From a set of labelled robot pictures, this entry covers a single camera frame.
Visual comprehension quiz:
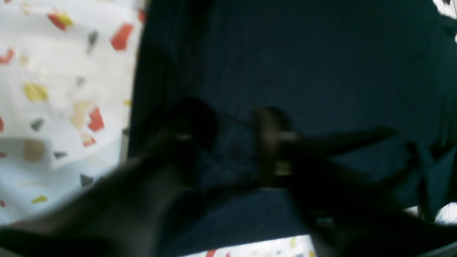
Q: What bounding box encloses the black t-shirt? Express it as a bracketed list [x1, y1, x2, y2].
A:
[128, 0, 456, 257]

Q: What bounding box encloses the terrazzo pattern tablecloth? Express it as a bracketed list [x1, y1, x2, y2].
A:
[0, 0, 457, 257]

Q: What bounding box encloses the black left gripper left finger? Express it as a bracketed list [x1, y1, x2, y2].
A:
[1, 98, 217, 257]

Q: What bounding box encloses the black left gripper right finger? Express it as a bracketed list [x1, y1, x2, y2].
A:
[253, 107, 456, 257]

